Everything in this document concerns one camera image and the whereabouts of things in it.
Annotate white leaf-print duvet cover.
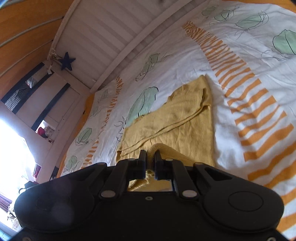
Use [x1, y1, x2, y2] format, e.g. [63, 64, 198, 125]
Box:
[62, 1, 295, 240]

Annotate white wooden bed frame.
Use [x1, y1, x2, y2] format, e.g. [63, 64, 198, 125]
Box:
[37, 1, 201, 183]

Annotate white shelf unit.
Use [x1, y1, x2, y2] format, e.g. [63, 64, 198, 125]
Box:
[1, 62, 80, 143]

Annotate orange bed sheet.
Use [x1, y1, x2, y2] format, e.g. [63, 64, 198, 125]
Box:
[56, 93, 95, 178]

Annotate mustard yellow knit sweater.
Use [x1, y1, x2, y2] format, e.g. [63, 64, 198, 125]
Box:
[116, 75, 215, 191]

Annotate dark blue star decoration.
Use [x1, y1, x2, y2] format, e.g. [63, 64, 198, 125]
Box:
[59, 52, 76, 71]

